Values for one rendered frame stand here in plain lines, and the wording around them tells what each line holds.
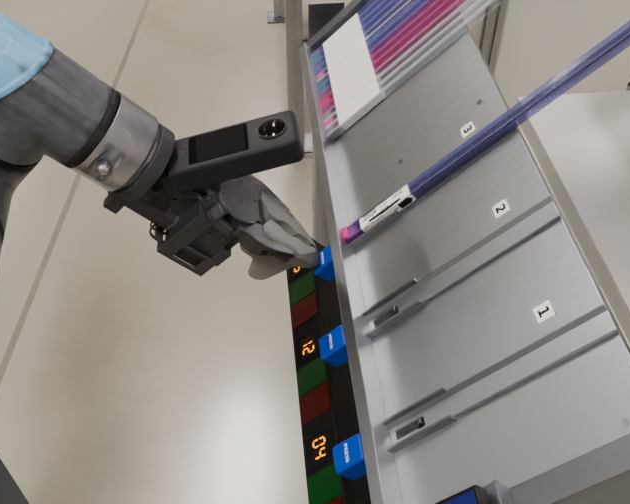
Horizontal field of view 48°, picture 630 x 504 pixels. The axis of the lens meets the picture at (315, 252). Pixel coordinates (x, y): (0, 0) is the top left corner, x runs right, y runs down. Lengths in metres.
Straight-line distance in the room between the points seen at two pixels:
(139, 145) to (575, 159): 0.63
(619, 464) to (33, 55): 0.48
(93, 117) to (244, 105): 1.62
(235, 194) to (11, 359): 1.05
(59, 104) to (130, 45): 1.98
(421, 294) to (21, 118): 0.34
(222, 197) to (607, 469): 0.37
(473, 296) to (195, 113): 1.67
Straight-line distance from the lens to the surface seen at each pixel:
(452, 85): 0.74
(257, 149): 0.60
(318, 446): 0.64
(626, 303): 0.86
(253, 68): 2.36
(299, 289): 0.75
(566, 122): 1.09
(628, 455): 0.46
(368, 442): 0.56
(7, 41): 0.57
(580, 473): 0.47
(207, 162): 0.60
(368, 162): 0.76
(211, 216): 0.63
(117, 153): 0.59
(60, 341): 1.62
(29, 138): 0.59
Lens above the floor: 1.22
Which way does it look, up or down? 46 degrees down
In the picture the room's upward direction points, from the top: straight up
